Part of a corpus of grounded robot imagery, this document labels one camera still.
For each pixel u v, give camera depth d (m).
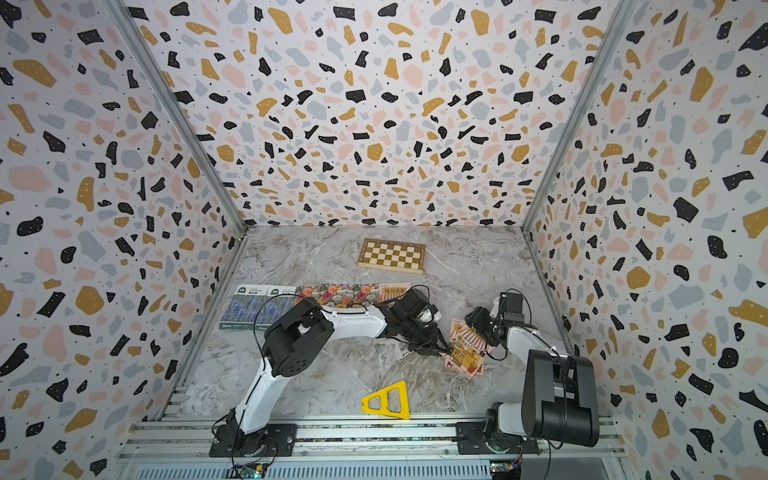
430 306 0.82
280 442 0.73
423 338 0.82
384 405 0.78
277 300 1.00
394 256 1.10
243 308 0.97
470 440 0.73
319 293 1.00
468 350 0.89
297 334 0.58
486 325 0.84
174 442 0.75
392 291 1.03
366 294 1.03
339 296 1.01
